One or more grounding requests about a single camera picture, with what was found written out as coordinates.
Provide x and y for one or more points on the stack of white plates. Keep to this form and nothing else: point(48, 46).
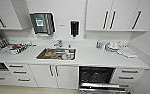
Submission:
point(113, 47)

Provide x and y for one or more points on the steel sink basin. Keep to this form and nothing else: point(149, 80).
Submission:
point(57, 57)

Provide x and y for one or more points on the dish drying rack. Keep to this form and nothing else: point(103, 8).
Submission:
point(11, 46)

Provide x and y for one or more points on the black wall soap dispenser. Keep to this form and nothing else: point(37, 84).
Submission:
point(74, 28)

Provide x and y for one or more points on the chrome sink faucet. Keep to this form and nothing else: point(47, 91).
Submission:
point(58, 44)

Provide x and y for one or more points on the steel paper towel dispenser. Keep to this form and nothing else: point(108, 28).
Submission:
point(42, 23)

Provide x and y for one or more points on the white two-door base cabinet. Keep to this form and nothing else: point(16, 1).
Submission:
point(54, 76)

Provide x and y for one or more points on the blue-label dish soap bottle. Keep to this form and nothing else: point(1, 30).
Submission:
point(98, 45)

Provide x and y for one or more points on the stainless steel dishwasher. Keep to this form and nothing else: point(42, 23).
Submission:
point(96, 76)

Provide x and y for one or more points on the orange bowl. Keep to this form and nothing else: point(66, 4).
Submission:
point(49, 53)

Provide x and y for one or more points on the white mug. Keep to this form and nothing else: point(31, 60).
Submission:
point(67, 55)

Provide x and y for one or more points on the small chrome sink knob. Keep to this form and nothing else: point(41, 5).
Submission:
point(70, 46)

